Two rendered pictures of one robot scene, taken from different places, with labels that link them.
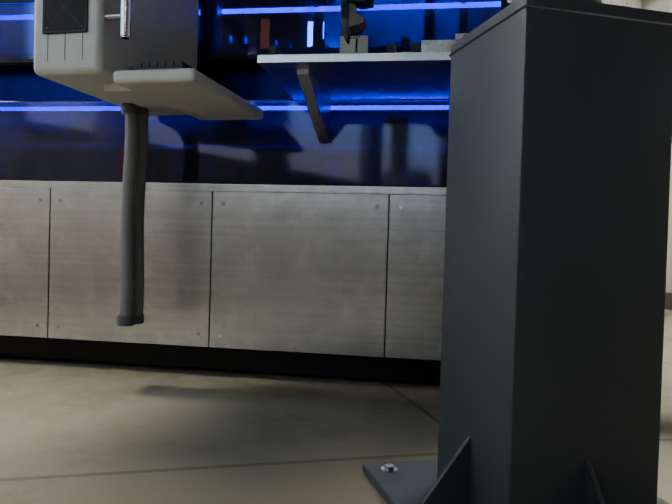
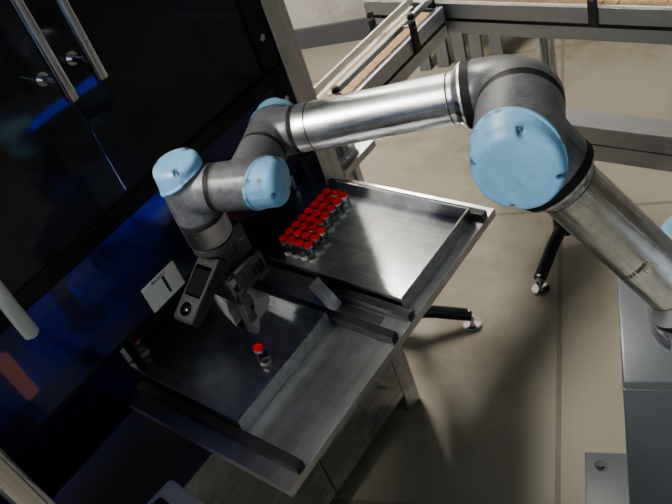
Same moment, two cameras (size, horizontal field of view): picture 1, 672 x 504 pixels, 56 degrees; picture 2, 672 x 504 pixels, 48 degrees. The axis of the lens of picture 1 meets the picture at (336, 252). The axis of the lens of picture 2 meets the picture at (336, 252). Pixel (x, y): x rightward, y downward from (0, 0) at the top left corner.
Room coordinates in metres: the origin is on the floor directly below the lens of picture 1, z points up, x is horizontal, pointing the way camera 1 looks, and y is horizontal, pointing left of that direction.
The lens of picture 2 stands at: (0.91, 0.61, 1.87)
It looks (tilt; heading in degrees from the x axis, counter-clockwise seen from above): 39 degrees down; 311
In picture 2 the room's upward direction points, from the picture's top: 21 degrees counter-clockwise
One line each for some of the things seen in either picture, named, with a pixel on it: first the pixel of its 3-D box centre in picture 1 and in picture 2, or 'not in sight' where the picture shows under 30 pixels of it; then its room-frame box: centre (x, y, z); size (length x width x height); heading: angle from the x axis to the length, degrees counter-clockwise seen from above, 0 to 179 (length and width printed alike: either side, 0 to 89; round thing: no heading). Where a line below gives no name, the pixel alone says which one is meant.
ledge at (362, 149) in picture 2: not in sight; (338, 154); (1.87, -0.64, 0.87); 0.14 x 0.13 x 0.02; 171
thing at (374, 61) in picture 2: not in sight; (360, 73); (1.92, -0.93, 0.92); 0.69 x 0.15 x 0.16; 81
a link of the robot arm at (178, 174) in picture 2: not in sight; (189, 188); (1.68, -0.03, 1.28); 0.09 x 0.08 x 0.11; 15
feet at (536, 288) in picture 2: not in sight; (566, 232); (1.54, -1.29, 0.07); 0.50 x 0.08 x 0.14; 81
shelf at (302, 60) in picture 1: (407, 82); (305, 300); (1.70, -0.18, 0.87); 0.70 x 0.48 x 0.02; 81
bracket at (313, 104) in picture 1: (314, 109); not in sight; (1.73, 0.07, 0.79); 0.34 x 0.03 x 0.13; 171
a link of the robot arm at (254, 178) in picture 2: not in sight; (251, 177); (1.59, -0.07, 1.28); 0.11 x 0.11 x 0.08; 15
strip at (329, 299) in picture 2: not in sight; (345, 302); (1.59, -0.16, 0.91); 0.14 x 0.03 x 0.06; 170
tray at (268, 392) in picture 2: not in sight; (221, 342); (1.80, -0.02, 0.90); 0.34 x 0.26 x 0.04; 171
